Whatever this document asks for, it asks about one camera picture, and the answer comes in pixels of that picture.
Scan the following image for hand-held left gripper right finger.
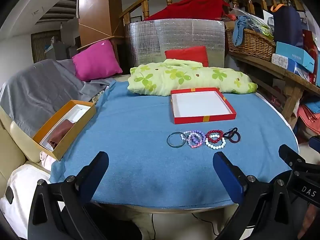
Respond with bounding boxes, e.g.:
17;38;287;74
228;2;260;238
212;151;298;240

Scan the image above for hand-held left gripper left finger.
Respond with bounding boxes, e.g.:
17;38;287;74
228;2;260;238
27;151;110;240

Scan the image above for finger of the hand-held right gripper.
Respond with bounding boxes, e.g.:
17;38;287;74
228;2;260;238
278;144;311;167

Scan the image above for black hair tie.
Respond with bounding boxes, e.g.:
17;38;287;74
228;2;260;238
223;127;238;138

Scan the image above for red bead bracelet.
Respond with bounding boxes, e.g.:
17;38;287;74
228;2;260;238
206;129;224;142

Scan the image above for large pink clear bead bracelet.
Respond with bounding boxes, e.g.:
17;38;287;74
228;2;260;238
187;135;203;149

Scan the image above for purple bead bracelet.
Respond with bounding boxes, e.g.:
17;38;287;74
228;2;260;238
189;130;206;143

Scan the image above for green bangle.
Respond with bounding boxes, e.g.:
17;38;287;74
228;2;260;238
167;132;187;148

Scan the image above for red shallow cardboard box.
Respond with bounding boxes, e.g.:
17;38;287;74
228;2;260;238
171;87;237;125

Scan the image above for blue table cloth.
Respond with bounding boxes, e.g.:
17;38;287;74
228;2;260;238
49;81;299;209

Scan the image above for pink folded cloths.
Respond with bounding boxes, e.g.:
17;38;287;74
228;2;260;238
297;104;320;138

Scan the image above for orange cardboard box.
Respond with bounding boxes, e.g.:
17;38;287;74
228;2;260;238
32;100;97;161

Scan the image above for brown folded cloth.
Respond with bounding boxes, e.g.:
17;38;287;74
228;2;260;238
46;119;75;151

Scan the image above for wooden bench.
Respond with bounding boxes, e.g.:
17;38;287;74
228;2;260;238
229;51;320;123

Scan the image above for white cushion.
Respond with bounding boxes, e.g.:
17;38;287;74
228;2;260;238
0;164;65;239

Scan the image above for beige sofa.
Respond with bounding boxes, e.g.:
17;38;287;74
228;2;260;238
0;105;50;180

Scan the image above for white patterned box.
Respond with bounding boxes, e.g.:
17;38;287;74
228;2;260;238
271;53;297;70

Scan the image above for grey blanket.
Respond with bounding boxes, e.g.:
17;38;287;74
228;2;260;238
0;59;117;138

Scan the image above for blue cardboard box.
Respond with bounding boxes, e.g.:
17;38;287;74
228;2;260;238
275;41;315;73

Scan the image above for green clover print pillow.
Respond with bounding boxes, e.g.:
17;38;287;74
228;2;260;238
127;59;258;97

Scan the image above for red gift bag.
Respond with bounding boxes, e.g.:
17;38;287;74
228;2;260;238
302;29;319;83

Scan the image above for magenta pillow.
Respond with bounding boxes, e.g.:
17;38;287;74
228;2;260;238
72;39;123;82

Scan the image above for wicker basket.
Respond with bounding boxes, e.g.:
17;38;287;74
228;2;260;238
225;27;277;62

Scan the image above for red cushion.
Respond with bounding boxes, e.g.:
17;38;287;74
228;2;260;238
164;46;209;67

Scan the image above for navy bag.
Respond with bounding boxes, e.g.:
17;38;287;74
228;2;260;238
272;5;304;49

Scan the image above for blue cloth in basket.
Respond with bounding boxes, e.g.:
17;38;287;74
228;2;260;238
232;16;258;46

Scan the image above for silver insulation sheet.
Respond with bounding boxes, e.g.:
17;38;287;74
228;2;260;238
124;19;225;68

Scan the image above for wooden column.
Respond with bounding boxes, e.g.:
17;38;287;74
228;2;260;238
77;0;122;48

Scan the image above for red cloth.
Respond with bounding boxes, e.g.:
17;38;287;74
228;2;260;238
144;0;229;21

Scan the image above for black cable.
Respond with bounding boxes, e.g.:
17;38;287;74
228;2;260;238
191;212;218;235

